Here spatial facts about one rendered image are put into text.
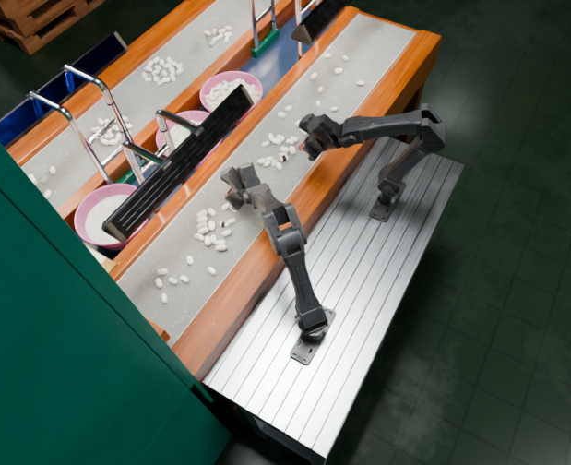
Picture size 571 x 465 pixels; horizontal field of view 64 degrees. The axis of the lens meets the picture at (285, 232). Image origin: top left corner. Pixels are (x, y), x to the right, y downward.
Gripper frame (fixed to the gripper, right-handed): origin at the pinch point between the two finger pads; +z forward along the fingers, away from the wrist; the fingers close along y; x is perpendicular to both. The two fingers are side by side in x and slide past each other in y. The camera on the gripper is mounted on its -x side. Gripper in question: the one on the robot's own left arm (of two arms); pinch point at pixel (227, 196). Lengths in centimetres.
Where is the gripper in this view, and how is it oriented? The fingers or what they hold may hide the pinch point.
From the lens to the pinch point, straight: 168.6
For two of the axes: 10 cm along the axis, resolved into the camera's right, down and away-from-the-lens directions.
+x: 5.7, 6.9, 4.4
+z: -6.1, 0.0, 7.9
